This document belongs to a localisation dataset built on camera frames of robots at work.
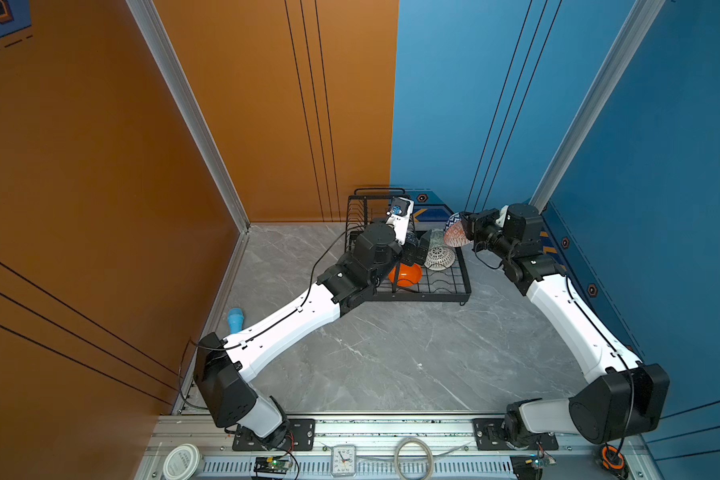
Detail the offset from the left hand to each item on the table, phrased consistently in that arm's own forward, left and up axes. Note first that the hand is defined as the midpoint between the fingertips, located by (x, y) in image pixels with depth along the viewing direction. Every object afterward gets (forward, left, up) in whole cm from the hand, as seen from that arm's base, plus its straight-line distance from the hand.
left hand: (413, 222), depth 69 cm
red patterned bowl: (+8, -14, -12) cm, 20 cm away
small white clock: (-42, +16, -36) cm, 58 cm away
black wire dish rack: (+12, -10, -35) cm, 38 cm away
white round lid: (-43, +51, -32) cm, 74 cm away
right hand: (+7, -11, -2) cm, 14 cm away
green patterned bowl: (+9, -9, -15) cm, 20 cm away
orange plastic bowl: (+8, -3, -33) cm, 35 cm away
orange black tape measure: (-42, -46, -33) cm, 70 cm away
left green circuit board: (-43, +33, -39) cm, 67 cm away
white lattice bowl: (+17, -15, -34) cm, 41 cm away
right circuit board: (-42, -31, -37) cm, 64 cm away
